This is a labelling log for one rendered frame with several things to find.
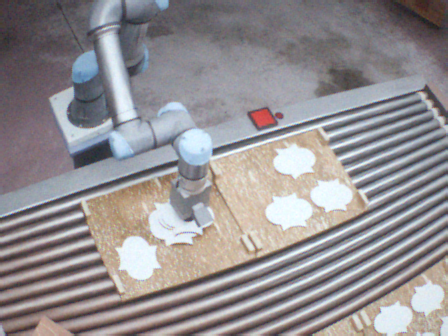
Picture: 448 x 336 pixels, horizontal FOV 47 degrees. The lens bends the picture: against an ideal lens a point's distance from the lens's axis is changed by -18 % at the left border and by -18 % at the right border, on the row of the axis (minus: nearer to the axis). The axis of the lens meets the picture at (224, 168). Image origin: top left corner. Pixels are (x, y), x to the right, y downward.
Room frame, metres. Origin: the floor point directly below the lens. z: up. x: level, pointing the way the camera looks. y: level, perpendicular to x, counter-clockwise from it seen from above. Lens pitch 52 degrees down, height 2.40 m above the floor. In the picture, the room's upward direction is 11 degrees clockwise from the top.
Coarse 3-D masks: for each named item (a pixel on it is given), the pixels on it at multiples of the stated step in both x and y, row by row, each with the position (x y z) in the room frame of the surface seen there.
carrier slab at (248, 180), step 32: (224, 160) 1.19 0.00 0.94; (256, 160) 1.21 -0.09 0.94; (320, 160) 1.26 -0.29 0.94; (224, 192) 1.07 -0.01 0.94; (256, 192) 1.09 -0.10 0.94; (288, 192) 1.12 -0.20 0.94; (352, 192) 1.16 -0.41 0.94; (256, 224) 0.98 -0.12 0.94; (320, 224) 1.02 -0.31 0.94; (256, 256) 0.88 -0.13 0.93
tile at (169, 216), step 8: (168, 208) 0.96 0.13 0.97; (208, 208) 0.99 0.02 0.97; (168, 216) 0.93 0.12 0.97; (176, 216) 0.94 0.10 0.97; (168, 224) 0.91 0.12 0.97; (176, 224) 0.91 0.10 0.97; (184, 224) 0.92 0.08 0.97; (192, 224) 0.92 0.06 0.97; (208, 224) 0.93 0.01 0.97; (176, 232) 0.89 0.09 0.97; (184, 232) 0.90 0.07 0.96; (192, 232) 0.90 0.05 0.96; (200, 232) 0.90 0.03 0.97
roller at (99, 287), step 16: (432, 160) 1.40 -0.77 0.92; (400, 176) 1.28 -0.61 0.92; (368, 192) 1.19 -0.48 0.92; (80, 288) 0.65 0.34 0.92; (96, 288) 0.67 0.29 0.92; (112, 288) 0.69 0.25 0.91; (16, 304) 0.52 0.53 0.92; (32, 304) 0.54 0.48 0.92; (48, 304) 0.56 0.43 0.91; (0, 320) 0.45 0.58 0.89
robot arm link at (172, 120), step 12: (168, 108) 1.05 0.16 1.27; (180, 108) 1.06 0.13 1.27; (156, 120) 1.01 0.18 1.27; (168, 120) 1.01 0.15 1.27; (180, 120) 1.02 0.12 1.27; (192, 120) 1.03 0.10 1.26; (156, 132) 0.97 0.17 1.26; (168, 132) 0.98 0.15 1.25; (180, 132) 0.98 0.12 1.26; (168, 144) 0.98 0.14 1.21
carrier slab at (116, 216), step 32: (128, 192) 1.01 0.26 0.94; (160, 192) 1.03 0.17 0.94; (96, 224) 0.87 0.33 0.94; (128, 224) 0.90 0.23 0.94; (224, 224) 0.97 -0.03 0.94; (160, 256) 0.82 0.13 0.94; (192, 256) 0.84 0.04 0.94; (224, 256) 0.86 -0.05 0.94; (128, 288) 0.69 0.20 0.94; (160, 288) 0.71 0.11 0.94
